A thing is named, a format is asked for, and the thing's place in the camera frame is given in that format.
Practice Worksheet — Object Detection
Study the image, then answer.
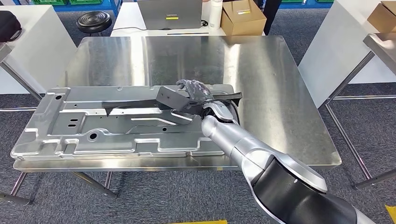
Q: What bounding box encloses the grey laptop with yellow sticker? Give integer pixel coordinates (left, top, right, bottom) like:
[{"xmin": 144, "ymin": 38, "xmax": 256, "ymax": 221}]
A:
[{"xmin": 137, "ymin": 0, "xmax": 203, "ymax": 31}]

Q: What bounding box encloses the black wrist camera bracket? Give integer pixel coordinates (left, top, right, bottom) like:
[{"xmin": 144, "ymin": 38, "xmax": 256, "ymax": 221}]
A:
[{"xmin": 156, "ymin": 86, "xmax": 205, "ymax": 114}]

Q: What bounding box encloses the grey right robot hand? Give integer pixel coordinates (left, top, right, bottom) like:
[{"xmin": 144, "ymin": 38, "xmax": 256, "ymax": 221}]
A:
[{"xmin": 176, "ymin": 79, "xmax": 217, "ymax": 103}]

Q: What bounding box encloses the white cylindrical bottle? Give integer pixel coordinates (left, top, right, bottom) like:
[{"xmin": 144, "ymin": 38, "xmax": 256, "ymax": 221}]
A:
[{"xmin": 209, "ymin": 0, "xmax": 224, "ymax": 30}]

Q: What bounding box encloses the white desk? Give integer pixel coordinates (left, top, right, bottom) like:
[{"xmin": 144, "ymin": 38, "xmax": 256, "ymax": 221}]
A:
[{"xmin": 110, "ymin": 2, "xmax": 266, "ymax": 38}]

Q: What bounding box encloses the grey stamped metal plate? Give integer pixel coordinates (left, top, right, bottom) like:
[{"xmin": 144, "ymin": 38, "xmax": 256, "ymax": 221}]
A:
[{"xmin": 10, "ymin": 83, "xmax": 236, "ymax": 161}]

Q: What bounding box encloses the green plastic crate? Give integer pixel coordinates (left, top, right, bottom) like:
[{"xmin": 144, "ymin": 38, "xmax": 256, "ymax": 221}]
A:
[{"xmin": 32, "ymin": 0, "xmax": 70, "ymax": 6}]

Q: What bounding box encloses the brown cardboard box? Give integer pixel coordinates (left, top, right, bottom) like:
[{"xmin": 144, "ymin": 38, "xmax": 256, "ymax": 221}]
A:
[
  {"xmin": 220, "ymin": 0, "xmax": 267, "ymax": 37},
  {"xmin": 367, "ymin": 0, "xmax": 396, "ymax": 34}
]

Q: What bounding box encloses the black bag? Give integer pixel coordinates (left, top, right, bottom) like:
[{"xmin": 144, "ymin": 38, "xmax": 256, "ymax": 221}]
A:
[{"xmin": 0, "ymin": 11, "xmax": 23, "ymax": 43}]

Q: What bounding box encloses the black desk cable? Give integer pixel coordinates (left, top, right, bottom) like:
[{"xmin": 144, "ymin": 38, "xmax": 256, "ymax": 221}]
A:
[{"xmin": 112, "ymin": 19, "xmax": 209, "ymax": 32}]

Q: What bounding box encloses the stainless steel workbench table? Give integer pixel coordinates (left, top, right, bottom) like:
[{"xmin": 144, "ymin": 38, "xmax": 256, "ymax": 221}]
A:
[
  {"xmin": 0, "ymin": 42, "xmax": 44, "ymax": 103},
  {"xmin": 0, "ymin": 35, "xmax": 342, "ymax": 206},
  {"xmin": 321, "ymin": 32, "xmax": 396, "ymax": 190}
]

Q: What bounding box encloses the black ribbed round part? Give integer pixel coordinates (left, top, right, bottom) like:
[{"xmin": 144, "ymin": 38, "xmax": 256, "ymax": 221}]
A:
[{"xmin": 76, "ymin": 11, "xmax": 113, "ymax": 34}]

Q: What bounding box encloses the white partition panel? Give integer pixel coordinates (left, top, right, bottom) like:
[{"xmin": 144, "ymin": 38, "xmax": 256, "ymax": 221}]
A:
[
  {"xmin": 297, "ymin": 0, "xmax": 396, "ymax": 109},
  {"xmin": 0, "ymin": 4, "xmax": 78, "ymax": 95}
]

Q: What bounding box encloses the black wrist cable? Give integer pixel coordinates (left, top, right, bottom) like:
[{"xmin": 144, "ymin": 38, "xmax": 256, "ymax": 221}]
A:
[{"xmin": 185, "ymin": 98, "xmax": 241, "ymax": 125}]

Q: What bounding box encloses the black upright object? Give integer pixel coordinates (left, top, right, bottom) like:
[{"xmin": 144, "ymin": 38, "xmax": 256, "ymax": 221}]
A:
[{"xmin": 260, "ymin": 0, "xmax": 283, "ymax": 35}]

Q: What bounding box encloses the yellow floor tape square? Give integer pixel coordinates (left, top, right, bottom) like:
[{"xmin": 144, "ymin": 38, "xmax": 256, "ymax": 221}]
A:
[
  {"xmin": 167, "ymin": 219, "xmax": 228, "ymax": 224},
  {"xmin": 385, "ymin": 204, "xmax": 396, "ymax": 224}
]

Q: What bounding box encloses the black plastic panel with cutouts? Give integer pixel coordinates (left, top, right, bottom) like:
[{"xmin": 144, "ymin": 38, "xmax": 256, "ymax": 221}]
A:
[{"xmin": 101, "ymin": 92, "xmax": 243, "ymax": 118}]

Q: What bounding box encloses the green flat item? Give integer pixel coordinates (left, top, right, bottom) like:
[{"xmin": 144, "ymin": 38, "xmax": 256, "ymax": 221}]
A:
[{"xmin": 68, "ymin": 0, "xmax": 104, "ymax": 5}]

